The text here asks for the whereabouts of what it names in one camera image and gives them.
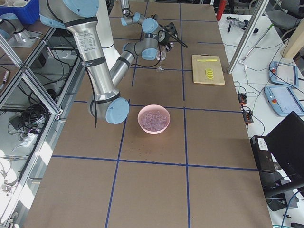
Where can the clear wine glass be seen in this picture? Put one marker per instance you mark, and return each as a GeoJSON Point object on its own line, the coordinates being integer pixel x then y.
{"type": "Point", "coordinates": [160, 56]}

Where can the black laptop computer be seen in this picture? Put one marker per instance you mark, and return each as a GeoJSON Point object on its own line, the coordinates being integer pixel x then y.
{"type": "Point", "coordinates": [286, 143]}

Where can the blue teach pendant near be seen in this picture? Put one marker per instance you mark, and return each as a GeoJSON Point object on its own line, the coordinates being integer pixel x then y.
{"type": "Point", "coordinates": [283, 100]}

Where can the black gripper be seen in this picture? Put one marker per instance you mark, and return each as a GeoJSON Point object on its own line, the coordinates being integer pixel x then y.
{"type": "Point", "coordinates": [165, 42]}

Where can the bamboo cutting board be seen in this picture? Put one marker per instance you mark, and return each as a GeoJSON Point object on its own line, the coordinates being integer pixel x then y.
{"type": "Point", "coordinates": [199, 73]}

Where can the yellow plastic knife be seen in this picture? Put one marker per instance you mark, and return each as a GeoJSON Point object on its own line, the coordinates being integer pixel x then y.
{"type": "Point", "coordinates": [207, 60]}

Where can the pink bowl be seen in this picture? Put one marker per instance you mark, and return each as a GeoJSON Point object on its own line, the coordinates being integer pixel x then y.
{"type": "Point", "coordinates": [153, 107]}

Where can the blue teach pendant far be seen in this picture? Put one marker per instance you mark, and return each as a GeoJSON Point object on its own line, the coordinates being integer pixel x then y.
{"type": "Point", "coordinates": [284, 74]}

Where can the pile of clear ice cubes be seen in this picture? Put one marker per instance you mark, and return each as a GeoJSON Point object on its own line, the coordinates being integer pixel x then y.
{"type": "Point", "coordinates": [154, 120]}

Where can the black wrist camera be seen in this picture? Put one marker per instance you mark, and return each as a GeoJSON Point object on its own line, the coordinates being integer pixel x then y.
{"type": "Point", "coordinates": [171, 29]}

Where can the aluminium frame post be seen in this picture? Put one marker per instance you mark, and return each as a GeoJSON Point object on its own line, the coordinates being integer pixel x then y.
{"type": "Point", "coordinates": [260, 7]}

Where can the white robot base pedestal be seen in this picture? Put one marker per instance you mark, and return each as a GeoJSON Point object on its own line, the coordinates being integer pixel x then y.
{"type": "Point", "coordinates": [104, 31]}

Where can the grey office chair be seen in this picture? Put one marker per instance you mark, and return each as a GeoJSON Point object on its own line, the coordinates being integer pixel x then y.
{"type": "Point", "coordinates": [288, 17]}

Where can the green handled reach grabber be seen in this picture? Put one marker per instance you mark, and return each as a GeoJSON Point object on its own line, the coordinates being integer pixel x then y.
{"type": "Point", "coordinates": [242, 61]}

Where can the blue teach pendant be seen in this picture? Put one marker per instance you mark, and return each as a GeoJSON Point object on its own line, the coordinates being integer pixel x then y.
{"type": "Point", "coordinates": [284, 74]}
{"type": "Point", "coordinates": [283, 100]}

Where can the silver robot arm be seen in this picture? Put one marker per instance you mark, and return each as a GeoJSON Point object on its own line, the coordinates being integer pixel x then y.
{"type": "Point", "coordinates": [88, 21]}
{"type": "Point", "coordinates": [128, 17]}

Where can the wooden rig support board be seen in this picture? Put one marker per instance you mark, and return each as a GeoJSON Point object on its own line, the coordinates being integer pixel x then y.
{"type": "Point", "coordinates": [295, 43]}

